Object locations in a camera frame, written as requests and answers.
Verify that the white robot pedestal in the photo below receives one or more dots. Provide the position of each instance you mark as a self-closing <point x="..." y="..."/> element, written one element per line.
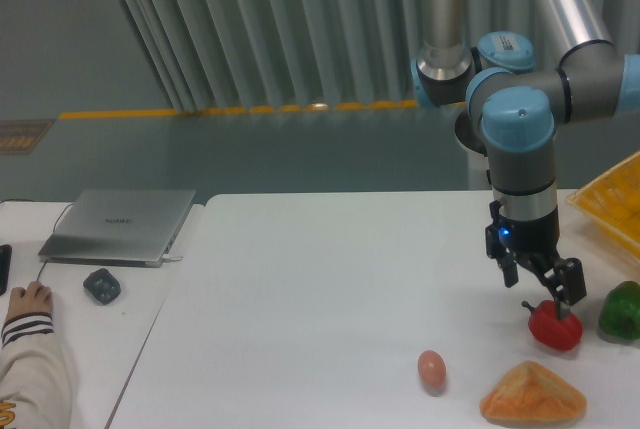
<point x="477" y="163"/>

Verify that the red bell pepper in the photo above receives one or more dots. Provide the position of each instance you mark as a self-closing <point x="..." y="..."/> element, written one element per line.
<point x="548" y="329"/>

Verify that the yellow plastic basket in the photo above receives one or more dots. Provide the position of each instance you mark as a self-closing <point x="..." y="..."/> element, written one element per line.
<point x="611" y="201"/>

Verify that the orange triangular bread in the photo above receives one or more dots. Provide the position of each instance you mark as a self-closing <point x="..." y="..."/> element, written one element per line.
<point x="530" y="393"/>

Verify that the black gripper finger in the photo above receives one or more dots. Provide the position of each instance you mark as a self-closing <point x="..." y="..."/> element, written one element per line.
<point x="562" y="277"/>
<point x="507" y="263"/>

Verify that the silver closed laptop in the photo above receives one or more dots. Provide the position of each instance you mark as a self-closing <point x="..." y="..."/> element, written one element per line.
<point x="121" y="227"/>

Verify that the person's hand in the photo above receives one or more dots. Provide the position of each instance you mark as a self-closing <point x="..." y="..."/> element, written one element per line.
<point x="36" y="298"/>

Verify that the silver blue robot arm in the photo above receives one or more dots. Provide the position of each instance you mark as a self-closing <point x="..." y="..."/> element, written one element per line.
<point x="512" y="114"/>

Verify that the white side table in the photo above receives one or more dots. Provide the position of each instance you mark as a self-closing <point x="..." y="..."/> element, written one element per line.
<point x="101" y="343"/>

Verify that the dark earbuds case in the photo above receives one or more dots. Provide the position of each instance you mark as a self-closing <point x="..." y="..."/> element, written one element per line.
<point x="102" y="286"/>

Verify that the cream sleeved forearm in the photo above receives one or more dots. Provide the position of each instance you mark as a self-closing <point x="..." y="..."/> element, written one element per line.
<point x="35" y="384"/>

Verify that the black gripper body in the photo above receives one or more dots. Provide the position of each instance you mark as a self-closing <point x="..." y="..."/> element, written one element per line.
<point x="538" y="236"/>

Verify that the pleated grey curtain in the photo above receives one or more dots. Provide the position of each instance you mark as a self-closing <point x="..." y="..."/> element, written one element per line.
<point x="283" y="54"/>

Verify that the green bell pepper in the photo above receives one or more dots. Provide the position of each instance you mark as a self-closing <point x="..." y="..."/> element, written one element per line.
<point x="619" y="315"/>

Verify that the brown egg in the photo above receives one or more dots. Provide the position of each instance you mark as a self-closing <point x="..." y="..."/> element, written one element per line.
<point x="432" y="369"/>

